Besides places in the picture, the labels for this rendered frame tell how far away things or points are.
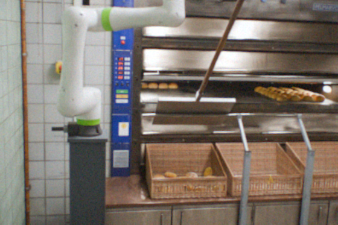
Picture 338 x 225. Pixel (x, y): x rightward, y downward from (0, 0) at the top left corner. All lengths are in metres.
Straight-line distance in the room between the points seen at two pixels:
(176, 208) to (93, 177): 0.94
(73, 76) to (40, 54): 1.27
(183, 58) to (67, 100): 1.48
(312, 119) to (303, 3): 1.00
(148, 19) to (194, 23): 1.36
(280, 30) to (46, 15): 1.87
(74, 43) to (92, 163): 0.63
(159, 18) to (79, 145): 0.76
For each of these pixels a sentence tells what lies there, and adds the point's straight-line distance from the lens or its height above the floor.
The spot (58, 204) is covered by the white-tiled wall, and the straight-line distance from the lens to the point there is 3.44.
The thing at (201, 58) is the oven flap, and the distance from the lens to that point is 3.24.
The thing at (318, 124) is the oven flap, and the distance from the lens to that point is 3.72.
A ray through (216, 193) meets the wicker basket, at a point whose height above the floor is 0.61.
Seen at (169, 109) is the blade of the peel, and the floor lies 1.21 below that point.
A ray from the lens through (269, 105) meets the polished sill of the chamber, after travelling 3.48.
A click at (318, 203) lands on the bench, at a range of 3.29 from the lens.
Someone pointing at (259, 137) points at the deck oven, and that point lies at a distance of 3.51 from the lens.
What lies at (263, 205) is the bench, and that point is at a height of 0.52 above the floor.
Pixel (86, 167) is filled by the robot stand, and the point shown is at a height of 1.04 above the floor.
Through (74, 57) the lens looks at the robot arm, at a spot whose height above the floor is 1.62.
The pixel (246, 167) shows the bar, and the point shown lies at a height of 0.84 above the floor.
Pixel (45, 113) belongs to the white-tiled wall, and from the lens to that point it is 3.22.
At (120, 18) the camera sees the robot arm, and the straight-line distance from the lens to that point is 1.95.
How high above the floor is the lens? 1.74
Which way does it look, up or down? 9 degrees down
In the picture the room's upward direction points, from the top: 2 degrees clockwise
